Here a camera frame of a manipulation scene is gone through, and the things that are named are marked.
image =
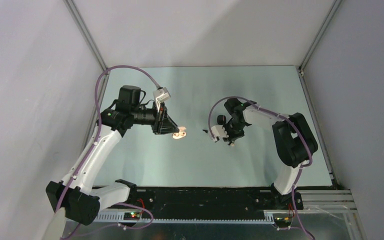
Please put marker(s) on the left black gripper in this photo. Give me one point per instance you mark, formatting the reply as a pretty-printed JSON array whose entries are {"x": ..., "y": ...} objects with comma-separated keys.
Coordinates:
[{"x": 163, "y": 124}]

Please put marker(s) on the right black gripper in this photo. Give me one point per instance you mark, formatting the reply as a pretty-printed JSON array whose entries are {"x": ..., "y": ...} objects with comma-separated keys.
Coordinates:
[{"x": 231, "y": 136}]

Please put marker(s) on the beige earbud charging case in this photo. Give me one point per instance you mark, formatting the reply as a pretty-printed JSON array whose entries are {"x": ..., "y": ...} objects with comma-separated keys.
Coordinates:
[{"x": 180, "y": 134}]

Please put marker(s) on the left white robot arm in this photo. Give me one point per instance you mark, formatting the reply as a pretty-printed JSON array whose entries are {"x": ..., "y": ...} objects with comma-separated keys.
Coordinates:
[{"x": 74, "y": 192}]

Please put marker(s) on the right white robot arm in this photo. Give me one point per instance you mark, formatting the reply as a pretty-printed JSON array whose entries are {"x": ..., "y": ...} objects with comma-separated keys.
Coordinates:
[{"x": 294, "y": 141}]

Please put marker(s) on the left controller board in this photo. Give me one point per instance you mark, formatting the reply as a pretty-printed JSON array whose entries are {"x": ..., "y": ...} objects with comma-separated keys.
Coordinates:
[{"x": 132, "y": 216}]

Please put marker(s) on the controller board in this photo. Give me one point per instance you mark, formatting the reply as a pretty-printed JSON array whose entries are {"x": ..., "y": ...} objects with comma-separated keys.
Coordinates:
[
  {"x": 283, "y": 219},
  {"x": 132, "y": 216}
]

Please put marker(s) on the right controller board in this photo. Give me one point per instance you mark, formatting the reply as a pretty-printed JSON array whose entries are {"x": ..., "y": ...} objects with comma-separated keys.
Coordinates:
[{"x": 283, "y": 219}]

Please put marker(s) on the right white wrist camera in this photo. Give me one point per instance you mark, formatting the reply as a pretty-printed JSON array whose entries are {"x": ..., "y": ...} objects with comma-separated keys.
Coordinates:
[{"x": 218, "y": 132}]

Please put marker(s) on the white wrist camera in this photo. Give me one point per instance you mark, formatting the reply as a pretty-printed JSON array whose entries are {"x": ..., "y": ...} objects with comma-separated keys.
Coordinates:
[
  {"x": 161, "y": 95},
  {"x": 218, "y": 132}
]

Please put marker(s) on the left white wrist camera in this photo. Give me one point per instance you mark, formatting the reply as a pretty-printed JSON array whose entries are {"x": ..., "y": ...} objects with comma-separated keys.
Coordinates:
[{"x": 161, "y": 95}]

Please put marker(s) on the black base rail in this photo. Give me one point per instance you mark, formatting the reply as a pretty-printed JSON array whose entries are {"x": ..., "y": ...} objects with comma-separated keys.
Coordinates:
[{"x": 212, "y": 203}]

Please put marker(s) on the right aluminium frame post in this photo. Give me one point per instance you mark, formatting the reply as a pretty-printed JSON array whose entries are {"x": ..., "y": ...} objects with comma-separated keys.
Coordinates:
[{"x": 320, "y": 34}]

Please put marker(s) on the aluminium frame post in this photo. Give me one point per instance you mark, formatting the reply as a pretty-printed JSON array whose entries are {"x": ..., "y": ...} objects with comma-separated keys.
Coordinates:
[
  {"x": 320, "y": 34},
  {"x": 85, "y": 32}
]

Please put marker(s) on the left aluminium frame post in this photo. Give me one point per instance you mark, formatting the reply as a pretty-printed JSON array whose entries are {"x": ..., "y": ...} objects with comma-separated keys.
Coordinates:
[{"x": 85, "y": 32}]

